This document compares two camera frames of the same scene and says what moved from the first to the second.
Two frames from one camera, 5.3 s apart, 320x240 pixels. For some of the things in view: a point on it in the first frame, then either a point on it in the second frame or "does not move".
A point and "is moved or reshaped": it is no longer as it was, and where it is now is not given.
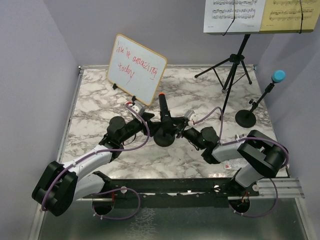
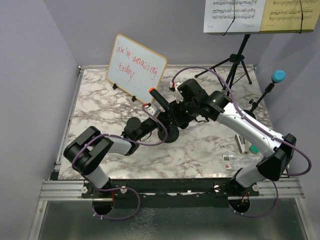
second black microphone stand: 246,118 does not move
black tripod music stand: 235,59 does not move
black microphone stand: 163,139 is moved or reshaped
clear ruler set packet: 235,164 does not move
